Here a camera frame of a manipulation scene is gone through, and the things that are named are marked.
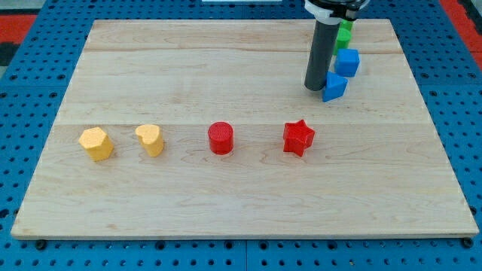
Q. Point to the black white robot arm flange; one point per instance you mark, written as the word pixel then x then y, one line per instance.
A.
pixel 332 12

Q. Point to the red star block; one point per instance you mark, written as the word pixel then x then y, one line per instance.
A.
pixel 297 137

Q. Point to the blue triangle block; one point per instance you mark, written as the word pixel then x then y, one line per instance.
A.
pixel 335 87

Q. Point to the red cylinder block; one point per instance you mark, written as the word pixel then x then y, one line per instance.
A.
pixel 220 138

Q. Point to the yellow heart block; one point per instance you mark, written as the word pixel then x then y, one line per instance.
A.
pixel 150 138

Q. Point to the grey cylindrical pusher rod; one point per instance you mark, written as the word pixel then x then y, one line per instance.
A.
pixel 322 48

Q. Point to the blue cube block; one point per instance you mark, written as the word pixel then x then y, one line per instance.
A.
pixel 347 62

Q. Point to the light wooden board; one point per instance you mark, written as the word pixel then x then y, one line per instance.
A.
pixel 376 168

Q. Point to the green cylinder block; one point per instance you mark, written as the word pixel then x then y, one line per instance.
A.
pixel 342 40

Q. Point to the yellow hexagon block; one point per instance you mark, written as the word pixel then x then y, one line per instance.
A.
pixel 96 143

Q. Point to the green block at back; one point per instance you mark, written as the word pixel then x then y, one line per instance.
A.
pixel 347 25

